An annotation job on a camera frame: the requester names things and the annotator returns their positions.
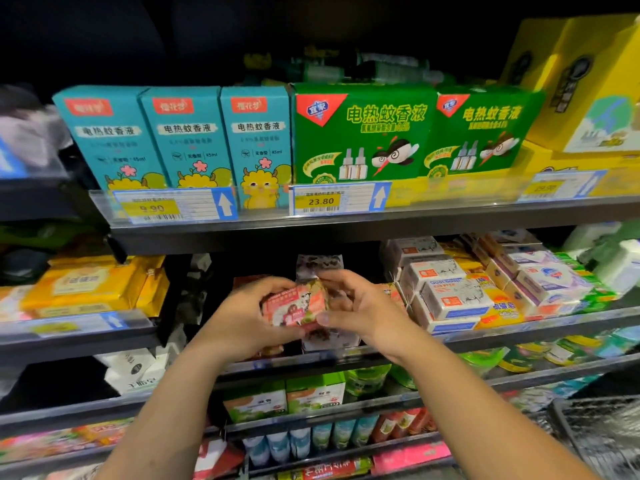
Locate red white packet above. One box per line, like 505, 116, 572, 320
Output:
193, 437, 246, 480

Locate stack of yellow soap cartons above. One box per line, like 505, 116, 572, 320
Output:
22, 255, 169, 318

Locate stack of floral soap boxes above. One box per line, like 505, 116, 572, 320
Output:
296, 255, 361, 354

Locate wire basket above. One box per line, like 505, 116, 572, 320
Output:
553, 395, 640, 480

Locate dark green packets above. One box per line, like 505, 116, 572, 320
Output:
0, 223, 101, 281

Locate person's left forearm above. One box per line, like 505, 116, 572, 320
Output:
95, 339, 241, 480

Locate green white carton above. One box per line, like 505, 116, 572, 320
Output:
286, 371, 347, 416
222, 383, 289, 424

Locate teal packets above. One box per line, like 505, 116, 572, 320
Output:
505, 375, 601, 411

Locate flat yellow box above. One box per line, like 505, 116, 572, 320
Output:
510, 139, 640, 201

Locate stack of white orange soap boxes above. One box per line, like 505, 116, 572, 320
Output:
385, 235, 496, 336

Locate stack of green soap boxes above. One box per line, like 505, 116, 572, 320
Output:
555, 253, 621, 314

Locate pile of colourful packets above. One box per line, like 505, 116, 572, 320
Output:
20, 463, 106, 480

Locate teal box pink flower print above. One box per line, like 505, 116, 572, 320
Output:
140, 87, 236, 189
53, 87, 169, 191

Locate row of red tubes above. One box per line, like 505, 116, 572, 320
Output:
372, 407, 438, 443

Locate yellow red flat pack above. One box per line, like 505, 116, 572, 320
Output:
278, 455, 373, 480

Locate white printed small cartons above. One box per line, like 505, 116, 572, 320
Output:
95, 329, 186, 396

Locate person's right hand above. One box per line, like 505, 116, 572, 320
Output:
315, 269, 423, 362

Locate row of dark green packs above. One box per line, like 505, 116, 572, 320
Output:
245, 49, 446, 88

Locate row of pink orange packets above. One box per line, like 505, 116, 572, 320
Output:
0, 417, 136, 464

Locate green box mosquito print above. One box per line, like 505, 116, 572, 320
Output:
420, 87, 546, 186
290, 83, 438, 208

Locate row of blue white tubes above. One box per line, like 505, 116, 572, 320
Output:
243, 413, 379, 466

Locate orange white packet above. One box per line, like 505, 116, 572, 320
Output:
0, 285, 36, 324

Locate large yellow box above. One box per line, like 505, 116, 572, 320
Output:
500, 13, 640, 156

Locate pink flat pack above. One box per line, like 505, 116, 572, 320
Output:
372, 439, 453, 476

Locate white blue price tag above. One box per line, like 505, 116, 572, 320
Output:
112, 187, 239, 226
518, 169, 608, 203
290, 181, 391, 216

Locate person's right forearm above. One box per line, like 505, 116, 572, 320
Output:
395, 335, 601, 480

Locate person's left hand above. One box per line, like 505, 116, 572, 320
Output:
193, 277, 306, 368

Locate white blue price strip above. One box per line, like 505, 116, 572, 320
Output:
0, 311, 129, 338

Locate stack of yellow soap boxes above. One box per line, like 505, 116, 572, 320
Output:
440, 245, 526, 329

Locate stack of white purple soap boxes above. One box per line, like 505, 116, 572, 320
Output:
470, 229, 593, 316

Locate white hand sanitizer bottle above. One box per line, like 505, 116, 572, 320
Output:
560, 223, 621, 254
590, 239, 640, 296

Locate stack of white plastic packs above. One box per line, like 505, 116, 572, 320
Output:
0, 85, 71, 176

